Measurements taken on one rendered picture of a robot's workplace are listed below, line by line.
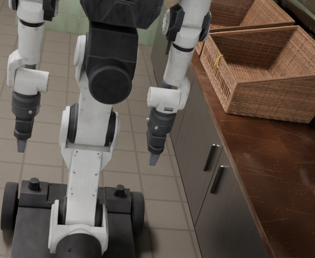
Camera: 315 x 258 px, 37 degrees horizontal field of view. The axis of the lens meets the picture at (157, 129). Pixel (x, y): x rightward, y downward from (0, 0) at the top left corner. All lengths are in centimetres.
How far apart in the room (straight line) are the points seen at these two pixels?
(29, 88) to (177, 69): 46
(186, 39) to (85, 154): 57
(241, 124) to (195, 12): 77
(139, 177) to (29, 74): 116
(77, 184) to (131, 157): 94
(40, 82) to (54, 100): 154
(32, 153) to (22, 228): 73
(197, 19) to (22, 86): 56
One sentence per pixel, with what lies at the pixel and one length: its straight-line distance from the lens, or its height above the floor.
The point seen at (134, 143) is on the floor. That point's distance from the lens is 272.
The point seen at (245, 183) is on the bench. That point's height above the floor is 58.
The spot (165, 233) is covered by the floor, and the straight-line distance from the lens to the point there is 220.
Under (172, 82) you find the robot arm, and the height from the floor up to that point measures 88.
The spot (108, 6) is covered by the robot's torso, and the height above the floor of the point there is 113.
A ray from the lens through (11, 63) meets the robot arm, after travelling 144.
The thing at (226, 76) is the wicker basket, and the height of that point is 69.
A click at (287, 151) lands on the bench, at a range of 192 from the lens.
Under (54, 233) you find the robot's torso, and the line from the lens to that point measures 164.
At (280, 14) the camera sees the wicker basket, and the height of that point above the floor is 83.
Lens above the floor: 149
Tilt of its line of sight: 31 degrees down
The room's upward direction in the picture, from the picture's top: 14 degrees clockwise
